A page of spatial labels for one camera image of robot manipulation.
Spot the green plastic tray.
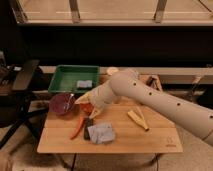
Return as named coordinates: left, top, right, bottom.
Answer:
left=48, top=65, right=100, bottom=94

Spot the purple bowl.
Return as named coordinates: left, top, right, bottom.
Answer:
left=49, top=92, right=75, bottom=115

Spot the red bowl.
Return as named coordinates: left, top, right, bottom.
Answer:
left=80, top=103, right=94, bottom=115

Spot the black remote control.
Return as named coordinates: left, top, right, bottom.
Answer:
left=84, top=118, right=94, bottom=140

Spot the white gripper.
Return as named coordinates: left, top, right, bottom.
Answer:
left=74, top=80, right=118, bottom=120

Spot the wooden folding table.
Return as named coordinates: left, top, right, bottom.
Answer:
left=37, top=97, right=183, bottom=154

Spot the clear jar with white lid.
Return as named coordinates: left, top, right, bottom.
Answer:
left=106, top=67, right=119, bottom=76

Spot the grey blue cloth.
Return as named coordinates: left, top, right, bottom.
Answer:
left=88, top=122, right=116, bottom=144

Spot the black chair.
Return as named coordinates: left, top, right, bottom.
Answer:
left=0, top=59, right=51, bottom=150

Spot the orange red pepper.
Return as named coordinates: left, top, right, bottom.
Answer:
left=70, top=116, right=85, bottom=140

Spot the small blue sponge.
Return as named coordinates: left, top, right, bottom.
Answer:
left=77, top=80, right=92, bottom=88

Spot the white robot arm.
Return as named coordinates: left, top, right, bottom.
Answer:
left=75, top=68, right=213, bottom=146

